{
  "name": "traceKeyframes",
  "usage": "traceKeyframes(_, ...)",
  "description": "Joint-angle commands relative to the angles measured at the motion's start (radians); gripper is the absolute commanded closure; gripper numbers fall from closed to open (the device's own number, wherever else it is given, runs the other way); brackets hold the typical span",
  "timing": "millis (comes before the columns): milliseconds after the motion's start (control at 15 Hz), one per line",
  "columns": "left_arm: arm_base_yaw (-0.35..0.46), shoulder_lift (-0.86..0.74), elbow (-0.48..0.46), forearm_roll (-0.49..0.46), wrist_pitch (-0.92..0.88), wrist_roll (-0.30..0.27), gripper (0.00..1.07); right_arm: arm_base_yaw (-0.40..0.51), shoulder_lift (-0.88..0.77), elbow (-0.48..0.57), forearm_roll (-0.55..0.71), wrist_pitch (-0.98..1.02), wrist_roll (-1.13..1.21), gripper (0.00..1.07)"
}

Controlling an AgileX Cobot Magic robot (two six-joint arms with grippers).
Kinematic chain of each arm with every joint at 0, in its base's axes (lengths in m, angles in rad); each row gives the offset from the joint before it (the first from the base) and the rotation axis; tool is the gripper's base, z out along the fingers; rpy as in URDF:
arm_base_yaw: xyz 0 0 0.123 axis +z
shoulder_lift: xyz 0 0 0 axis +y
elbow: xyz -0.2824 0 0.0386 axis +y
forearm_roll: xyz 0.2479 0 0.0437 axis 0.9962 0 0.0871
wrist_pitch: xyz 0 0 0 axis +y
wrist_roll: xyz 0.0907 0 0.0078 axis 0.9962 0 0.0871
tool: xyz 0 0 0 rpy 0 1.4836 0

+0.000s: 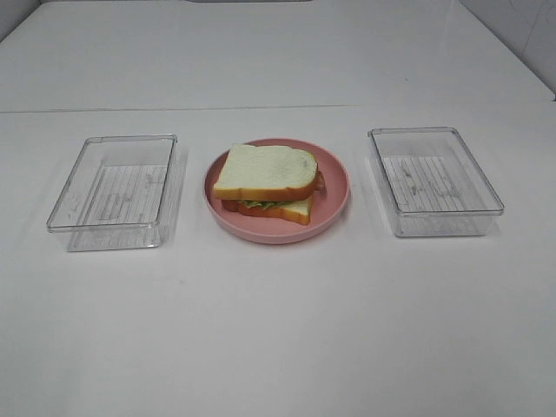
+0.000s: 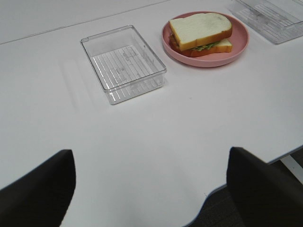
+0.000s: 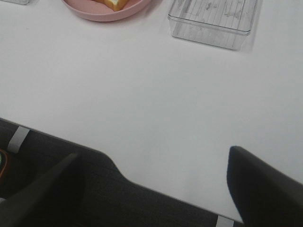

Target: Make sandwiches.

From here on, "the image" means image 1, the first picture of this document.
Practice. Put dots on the white bread slice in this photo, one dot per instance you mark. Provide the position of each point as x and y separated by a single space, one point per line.
294 211
267 173

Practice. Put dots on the green lettuce leaf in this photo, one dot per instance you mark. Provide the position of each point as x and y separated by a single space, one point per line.
261 204

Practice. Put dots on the brown bacon strip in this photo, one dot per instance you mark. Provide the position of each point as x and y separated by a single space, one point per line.
320 182

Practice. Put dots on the right clear plastic tray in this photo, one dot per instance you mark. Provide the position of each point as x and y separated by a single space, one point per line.
431 184

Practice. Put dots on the clear plastic tray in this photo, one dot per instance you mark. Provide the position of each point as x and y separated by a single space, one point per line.
431 184
121 193

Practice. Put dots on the left clear plastic tray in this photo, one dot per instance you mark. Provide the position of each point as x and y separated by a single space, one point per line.
121 193

